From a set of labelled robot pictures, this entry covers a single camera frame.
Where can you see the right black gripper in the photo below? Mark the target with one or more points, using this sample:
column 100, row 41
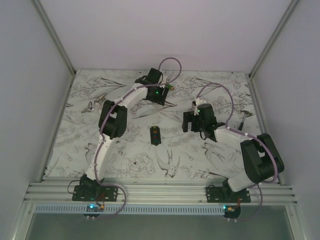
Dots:
column 189, row 117

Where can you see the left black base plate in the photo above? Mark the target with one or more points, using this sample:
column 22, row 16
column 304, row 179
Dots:
column 94, row 194

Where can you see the silver white small tool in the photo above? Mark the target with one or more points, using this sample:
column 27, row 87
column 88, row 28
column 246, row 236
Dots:
column 95, row 103

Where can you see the aluminium rail frame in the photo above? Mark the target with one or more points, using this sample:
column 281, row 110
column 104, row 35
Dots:
column 171, row 191

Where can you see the floral patterned mat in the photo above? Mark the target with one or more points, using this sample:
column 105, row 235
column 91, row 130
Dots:
column 181, row 155

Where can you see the black fuse box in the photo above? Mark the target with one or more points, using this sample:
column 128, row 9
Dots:
column 155, row 136

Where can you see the white slotted cable duct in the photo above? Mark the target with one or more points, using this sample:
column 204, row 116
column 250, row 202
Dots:
column 132, row 209

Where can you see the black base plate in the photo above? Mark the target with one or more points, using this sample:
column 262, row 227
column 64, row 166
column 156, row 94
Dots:
column 223, row 194
column 94, row 194

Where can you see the right controller board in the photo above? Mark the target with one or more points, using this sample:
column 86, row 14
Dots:
column 232, row 212

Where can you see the left frame post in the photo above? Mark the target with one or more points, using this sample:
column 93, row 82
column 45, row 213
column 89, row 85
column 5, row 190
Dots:
column 53, row 34

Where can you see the green toy tool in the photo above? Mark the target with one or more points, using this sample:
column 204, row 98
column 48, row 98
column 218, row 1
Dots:
column 170, row 87

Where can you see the controller board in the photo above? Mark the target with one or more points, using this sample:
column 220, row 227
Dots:
column 93, row 211
column 232, row 212

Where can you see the small hammer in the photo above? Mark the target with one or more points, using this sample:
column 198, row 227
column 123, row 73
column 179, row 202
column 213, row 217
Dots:
column 246, row 114

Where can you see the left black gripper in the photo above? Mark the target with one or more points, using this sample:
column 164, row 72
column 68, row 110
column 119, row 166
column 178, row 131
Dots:
column 161, row 99

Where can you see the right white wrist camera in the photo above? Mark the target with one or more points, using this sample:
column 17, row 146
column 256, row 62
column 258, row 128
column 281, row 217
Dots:
column 197, row 103

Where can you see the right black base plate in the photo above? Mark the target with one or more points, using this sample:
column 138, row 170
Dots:
column 223, row 194

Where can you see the frame post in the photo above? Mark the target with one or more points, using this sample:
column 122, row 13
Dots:
column 274, row 37
column 53, row 34

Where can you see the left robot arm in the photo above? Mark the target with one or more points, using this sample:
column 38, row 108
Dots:
column 113, row 120

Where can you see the right frame post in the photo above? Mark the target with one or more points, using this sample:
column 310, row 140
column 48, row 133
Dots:
column 274, row 37

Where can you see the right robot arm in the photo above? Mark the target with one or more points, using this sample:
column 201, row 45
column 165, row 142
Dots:
column 260, row 156

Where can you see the left controller board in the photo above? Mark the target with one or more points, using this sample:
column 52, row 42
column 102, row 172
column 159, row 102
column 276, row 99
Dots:
column 93, row 211

